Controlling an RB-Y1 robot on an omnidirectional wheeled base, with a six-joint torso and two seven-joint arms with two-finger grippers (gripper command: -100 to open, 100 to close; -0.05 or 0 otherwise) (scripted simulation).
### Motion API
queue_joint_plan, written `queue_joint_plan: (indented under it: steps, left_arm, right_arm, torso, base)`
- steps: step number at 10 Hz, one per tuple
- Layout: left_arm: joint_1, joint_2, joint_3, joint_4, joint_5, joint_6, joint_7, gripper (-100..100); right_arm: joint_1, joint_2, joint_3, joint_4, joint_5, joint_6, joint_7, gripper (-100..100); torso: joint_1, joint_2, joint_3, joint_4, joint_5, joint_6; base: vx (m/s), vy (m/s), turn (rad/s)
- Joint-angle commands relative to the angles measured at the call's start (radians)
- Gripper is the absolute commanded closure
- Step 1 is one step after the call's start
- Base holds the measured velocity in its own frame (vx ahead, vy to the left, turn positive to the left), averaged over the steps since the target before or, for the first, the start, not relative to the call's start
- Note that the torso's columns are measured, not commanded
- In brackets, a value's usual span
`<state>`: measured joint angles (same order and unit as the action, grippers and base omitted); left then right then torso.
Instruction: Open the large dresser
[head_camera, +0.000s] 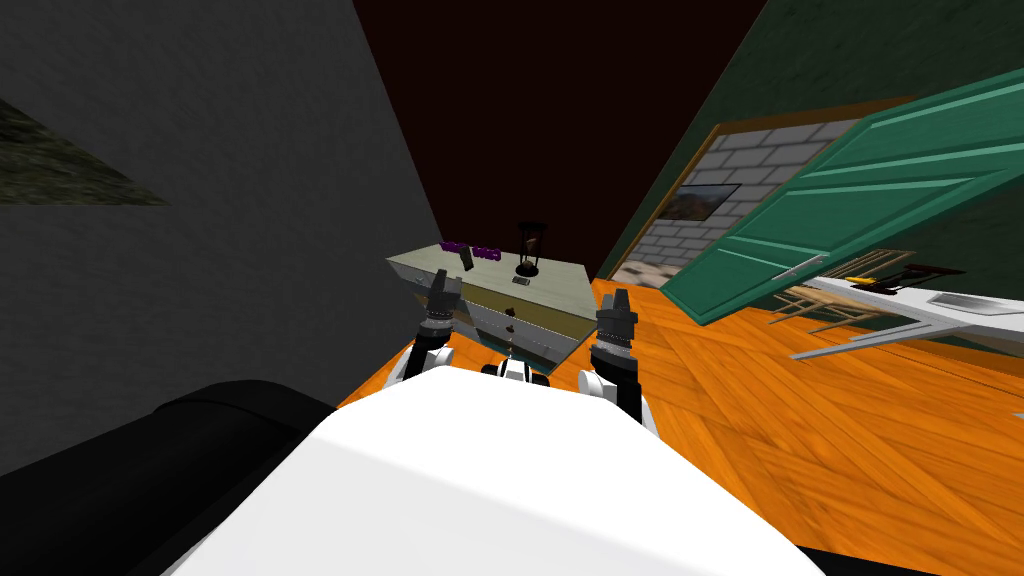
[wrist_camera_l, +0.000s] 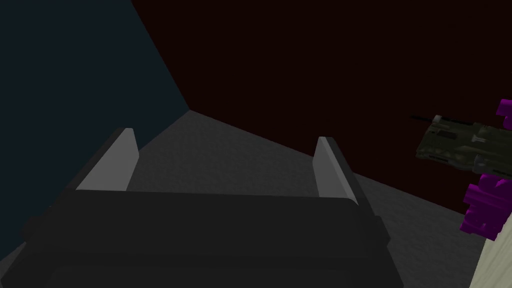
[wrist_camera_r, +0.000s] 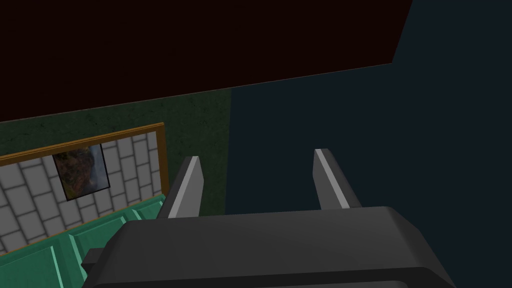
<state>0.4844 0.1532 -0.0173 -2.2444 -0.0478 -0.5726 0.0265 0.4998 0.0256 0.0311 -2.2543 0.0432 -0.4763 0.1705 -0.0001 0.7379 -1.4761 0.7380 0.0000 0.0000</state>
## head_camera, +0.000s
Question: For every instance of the white table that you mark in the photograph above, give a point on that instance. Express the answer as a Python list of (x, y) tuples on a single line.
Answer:
[(904, 308)]

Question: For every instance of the black flat slab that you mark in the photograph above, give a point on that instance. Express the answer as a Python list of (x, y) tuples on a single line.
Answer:
[(466, 258)]

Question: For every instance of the black hourglass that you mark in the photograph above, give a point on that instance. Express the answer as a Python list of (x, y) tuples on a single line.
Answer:
[(530, 250)]

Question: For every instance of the framed landscape picture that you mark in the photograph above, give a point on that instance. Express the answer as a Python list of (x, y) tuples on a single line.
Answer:
[(698, 202)]

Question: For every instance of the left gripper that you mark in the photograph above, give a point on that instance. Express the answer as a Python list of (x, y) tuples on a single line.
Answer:
[(444, 305)]

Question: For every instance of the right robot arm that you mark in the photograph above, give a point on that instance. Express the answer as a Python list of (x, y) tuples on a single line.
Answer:
[(622, 376)]

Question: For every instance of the pale grey dresser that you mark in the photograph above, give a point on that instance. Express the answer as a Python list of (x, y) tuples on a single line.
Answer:
[(552, 290)]

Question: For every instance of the purple box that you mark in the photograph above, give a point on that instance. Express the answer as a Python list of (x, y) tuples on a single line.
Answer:
[(486, 254), (453, 246)]

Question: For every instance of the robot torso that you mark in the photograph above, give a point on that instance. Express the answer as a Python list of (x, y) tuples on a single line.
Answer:
[(480, 480)]

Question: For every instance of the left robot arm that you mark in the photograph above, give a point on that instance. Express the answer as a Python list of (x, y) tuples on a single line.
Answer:
[(120, 480)]

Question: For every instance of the green panelled door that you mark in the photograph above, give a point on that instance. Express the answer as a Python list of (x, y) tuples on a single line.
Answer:
[(864, 192)]

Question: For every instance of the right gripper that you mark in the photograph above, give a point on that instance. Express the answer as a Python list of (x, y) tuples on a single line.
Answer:
[(617, 322)]

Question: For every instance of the wooden slatted chair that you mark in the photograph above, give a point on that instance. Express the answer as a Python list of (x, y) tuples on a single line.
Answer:
[(824, 298)]

